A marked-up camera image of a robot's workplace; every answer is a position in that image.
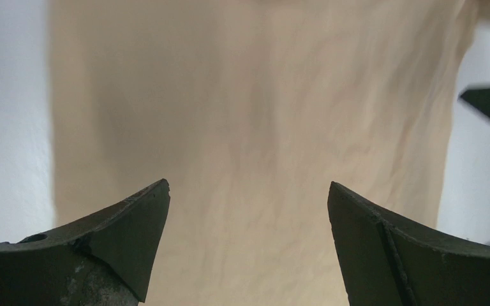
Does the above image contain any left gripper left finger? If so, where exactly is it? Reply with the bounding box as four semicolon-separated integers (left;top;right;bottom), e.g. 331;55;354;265
0;179;170;305

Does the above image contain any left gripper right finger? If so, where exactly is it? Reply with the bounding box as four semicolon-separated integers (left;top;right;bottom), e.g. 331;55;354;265
327;182;490;305

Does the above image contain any beige t shirt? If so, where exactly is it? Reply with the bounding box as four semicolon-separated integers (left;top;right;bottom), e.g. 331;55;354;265
49;0;490;305

